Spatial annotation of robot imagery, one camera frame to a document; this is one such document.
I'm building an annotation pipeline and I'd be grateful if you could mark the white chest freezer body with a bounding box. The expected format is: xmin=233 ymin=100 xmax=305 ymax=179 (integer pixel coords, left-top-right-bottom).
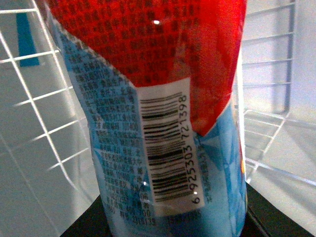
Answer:
xmin=0 ymin=0 xmax=316 ymax=237

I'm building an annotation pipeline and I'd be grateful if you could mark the white wire freezer basket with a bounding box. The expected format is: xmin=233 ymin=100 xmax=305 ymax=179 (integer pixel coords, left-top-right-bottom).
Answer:
xmin=0 ymin=0 xmax=316 ymax=189

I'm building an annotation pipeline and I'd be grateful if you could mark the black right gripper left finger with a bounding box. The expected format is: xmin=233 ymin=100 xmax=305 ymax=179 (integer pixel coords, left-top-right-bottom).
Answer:
xmin=61 ymin=196 xmax=111 ymax=237

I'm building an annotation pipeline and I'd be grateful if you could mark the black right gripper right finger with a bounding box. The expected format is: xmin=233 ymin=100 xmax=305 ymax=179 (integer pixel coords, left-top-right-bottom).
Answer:
xmin=243 ymin=184 xmax=313 ymax=237

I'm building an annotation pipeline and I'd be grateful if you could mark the red blue drink bottle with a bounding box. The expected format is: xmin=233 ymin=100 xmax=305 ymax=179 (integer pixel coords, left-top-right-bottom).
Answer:
xmin=38 ymin=0 xmax=247 ymax=237

